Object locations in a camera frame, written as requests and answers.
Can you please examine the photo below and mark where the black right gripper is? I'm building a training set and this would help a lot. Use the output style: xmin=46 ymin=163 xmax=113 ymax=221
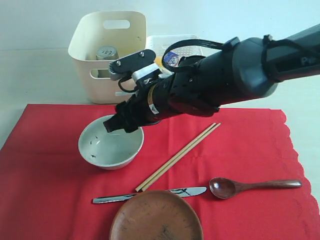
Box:
xmin=103 ymin=76 xmax=220 ymax=133

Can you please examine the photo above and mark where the white enamel bowl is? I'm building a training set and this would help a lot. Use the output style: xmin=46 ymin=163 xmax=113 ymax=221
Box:
xmin=78 ymin=115 xmax=144 ymax=170

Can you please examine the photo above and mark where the stainless steel cup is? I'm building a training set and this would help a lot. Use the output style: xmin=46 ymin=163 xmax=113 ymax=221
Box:
xmin=95 ymin=45 xmax=119 ymax=78

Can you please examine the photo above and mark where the yellow cheese wedge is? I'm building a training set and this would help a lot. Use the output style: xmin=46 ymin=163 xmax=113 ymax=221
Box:
xmin=154 ymin=56 xmax=163 ymax=68

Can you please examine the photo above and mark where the blue white milk carton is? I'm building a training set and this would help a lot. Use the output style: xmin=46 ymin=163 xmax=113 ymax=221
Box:
xmin=163 ymin=51 xmax=180 ymax=67

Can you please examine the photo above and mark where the steel table knife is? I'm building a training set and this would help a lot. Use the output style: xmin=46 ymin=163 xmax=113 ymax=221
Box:
xmin=91 ymin=186 xmax=207 ymax=204

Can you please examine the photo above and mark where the brown wooden plate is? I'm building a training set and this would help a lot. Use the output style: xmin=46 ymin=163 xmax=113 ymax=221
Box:
xmin=109 ymin=190 xmax=204 ymax=240

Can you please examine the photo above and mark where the dark wooden spoon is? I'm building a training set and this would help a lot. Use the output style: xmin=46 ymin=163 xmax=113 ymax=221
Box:
xmin=209 ymin=177 xmax=303 ymax=200

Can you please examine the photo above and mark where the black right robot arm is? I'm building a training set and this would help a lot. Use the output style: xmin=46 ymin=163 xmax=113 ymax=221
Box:
xmin=104 ymin=25 xmax=320 ymax=133

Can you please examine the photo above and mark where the white woven plastic basket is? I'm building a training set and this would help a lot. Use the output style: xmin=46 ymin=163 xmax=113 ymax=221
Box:
xmin=145 ymin=34 xmax=208 ymax=76

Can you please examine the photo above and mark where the cream plastic bin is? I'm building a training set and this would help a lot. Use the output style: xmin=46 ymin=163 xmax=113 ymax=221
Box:
xmin=68 ymin=11 xmax=147 ymax=104

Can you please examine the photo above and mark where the red table mat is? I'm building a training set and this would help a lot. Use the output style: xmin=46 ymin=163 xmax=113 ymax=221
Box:
xmin=0 ymin=104 xmax=320 ymax=240

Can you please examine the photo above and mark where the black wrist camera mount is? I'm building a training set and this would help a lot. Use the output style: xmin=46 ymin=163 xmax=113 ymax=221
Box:
xmin=108 ymin=49 xmax=156 ymax=81

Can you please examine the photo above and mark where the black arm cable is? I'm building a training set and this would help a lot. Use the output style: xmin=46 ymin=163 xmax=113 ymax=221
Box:
xmin=161 ymin=34 xmax=320 ymax=73

